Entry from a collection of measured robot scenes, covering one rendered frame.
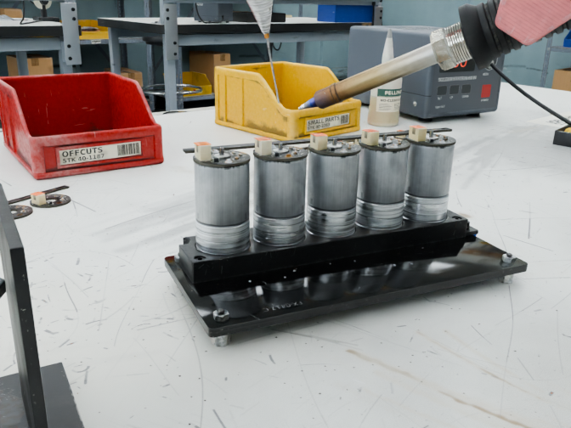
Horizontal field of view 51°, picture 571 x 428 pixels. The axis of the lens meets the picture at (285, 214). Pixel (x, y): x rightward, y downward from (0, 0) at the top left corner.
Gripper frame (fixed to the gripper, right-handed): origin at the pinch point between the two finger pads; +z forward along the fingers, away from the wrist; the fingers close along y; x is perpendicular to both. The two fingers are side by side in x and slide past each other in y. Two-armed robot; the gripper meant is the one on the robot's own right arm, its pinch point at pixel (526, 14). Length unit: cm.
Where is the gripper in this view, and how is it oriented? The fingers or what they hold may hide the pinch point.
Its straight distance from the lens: 24.4
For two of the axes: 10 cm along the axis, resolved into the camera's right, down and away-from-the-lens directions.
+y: -3.5, 3.1, -8.8
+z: -4.8, 7.5, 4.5
